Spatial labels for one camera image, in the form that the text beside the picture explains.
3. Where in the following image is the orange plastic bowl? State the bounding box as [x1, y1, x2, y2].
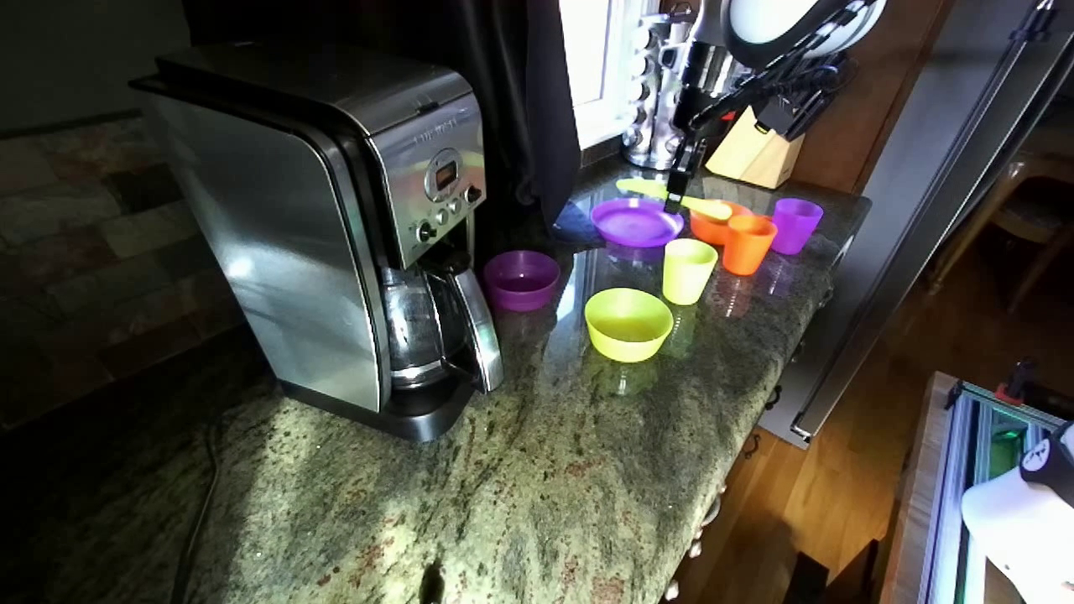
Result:
[693, 203, 742, 250]

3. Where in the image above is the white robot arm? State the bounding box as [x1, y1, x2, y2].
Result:
[664, 0, 885, 213]

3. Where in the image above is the purple plastic bowl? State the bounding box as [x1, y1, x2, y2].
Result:
[482, 250, 562, 314]

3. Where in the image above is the yellow plastic bowl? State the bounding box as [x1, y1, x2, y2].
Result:
[584, 288, 673, 363]

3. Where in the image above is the orange plastic cup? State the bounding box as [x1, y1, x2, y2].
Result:
[723, 216, 776, 277]

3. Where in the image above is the wooden knife block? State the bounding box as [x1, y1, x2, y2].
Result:
[705, 108, 802, 190]

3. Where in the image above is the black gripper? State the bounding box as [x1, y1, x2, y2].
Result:
[664, 115, 729, 216]

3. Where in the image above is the stainless steel coffee maker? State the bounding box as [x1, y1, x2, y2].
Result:
[136, 40, 487, 441]

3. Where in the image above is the purple plastic cup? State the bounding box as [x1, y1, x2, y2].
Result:
[773, 200, 826, 257]

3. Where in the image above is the purple plastic plate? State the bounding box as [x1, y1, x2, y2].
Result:
[590, 200, 686, 250]

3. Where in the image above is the stainless steel refrigerator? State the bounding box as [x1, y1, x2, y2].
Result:
[762, 0, 1074, 451]

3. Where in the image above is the yellow plastic cup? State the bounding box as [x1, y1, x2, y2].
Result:
[661, 238, 719, 305]

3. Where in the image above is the white plastic bin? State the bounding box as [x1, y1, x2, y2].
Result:
[875, 371, 1074, 604]

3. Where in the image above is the black power cable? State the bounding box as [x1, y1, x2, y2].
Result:
[166, 414, 229, 604]

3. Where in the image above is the black curtain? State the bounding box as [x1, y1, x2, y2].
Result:
[180, 0, 581, 244]

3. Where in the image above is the glass coffee carafe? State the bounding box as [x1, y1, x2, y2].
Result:
[383, 266, 505, 393]

